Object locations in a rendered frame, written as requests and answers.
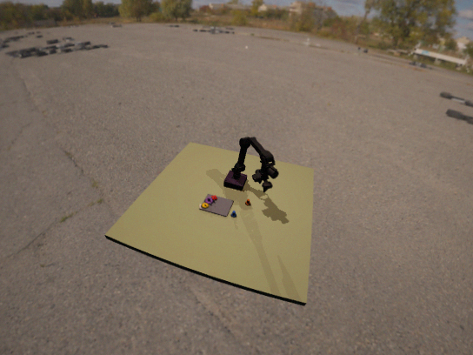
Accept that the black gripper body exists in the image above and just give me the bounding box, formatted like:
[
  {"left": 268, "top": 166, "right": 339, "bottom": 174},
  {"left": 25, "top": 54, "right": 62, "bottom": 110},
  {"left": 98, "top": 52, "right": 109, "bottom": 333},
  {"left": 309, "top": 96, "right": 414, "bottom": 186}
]
[{"left": 255, "top": 169, "right": 273, "bottom": 189}]

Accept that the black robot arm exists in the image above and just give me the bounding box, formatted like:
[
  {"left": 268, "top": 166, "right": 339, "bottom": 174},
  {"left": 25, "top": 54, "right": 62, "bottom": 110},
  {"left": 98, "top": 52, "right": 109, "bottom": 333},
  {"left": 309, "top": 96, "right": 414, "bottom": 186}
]
[{"left": 231, "top": 137, "right": 279, "bottom": 182}]

